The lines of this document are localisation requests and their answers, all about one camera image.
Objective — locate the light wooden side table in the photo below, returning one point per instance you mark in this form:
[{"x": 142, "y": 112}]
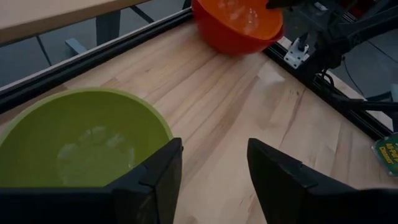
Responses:
[{"x": 46, "y": 15}]

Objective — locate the green plastic bowl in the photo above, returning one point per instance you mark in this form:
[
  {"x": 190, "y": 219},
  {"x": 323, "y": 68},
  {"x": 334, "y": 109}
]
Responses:
[{"x": 77, "y": 124}]

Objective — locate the green labelled package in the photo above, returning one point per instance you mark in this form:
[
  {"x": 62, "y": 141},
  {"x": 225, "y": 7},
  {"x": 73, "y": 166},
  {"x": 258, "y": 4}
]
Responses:
[{"x": 388, "y": 154}]

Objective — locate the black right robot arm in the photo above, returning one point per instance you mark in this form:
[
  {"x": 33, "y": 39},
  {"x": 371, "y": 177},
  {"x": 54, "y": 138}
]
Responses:
[{"x": 335, "y": 40}]

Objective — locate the white metal corner bracket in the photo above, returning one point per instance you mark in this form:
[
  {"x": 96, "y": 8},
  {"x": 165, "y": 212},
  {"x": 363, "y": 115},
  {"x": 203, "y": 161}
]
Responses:
[{"x": 295, "y": 56}]

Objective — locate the grey side table leg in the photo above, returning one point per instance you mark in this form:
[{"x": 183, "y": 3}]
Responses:
[{"x": 107, "y": 28}]

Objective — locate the black aluminium table rail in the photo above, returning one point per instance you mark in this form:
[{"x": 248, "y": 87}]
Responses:
[
  {"x": 342, "y": 104},
  {"x": 93, "y": 62}
]

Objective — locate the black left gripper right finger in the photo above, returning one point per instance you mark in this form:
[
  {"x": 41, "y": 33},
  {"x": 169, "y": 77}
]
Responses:
[{"x": 295, "y": 199}]

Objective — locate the orange plastic bowl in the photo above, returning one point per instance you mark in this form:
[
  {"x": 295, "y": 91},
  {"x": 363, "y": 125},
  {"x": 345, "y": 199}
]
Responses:
[{"x": 224, "y": 37}]

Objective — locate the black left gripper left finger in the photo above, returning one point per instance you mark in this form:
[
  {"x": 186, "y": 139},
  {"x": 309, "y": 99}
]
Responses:
[{"x": 62, "y": 205}]

